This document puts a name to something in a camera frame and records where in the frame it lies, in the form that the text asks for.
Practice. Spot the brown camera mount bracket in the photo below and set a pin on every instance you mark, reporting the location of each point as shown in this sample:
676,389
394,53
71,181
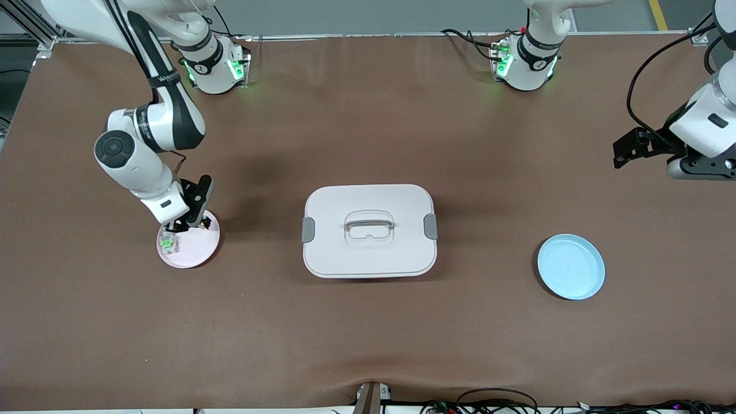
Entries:
371,399

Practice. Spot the light blue round plate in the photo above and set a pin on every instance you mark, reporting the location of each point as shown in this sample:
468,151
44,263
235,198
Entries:
570,267

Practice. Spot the green and white switch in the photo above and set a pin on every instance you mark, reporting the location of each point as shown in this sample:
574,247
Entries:
168,244

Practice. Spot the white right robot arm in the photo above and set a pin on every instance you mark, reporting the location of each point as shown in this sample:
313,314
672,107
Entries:
132,167

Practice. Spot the brown table cover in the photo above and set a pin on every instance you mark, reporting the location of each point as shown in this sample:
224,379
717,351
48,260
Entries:
368,333

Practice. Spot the aluminium frame post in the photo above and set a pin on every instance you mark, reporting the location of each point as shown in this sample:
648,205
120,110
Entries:
698,37
46,41

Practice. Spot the white lidded storage box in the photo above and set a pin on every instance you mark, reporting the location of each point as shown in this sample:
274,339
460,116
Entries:
368,253

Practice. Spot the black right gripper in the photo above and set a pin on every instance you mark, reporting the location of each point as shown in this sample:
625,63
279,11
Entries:
188,222

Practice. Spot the silver table edge rail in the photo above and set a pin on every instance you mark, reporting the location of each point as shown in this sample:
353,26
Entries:
345,36

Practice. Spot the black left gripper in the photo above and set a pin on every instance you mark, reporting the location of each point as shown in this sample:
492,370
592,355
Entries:
655,143

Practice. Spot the pink round plate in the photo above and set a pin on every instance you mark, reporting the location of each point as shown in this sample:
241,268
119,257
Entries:
195,253

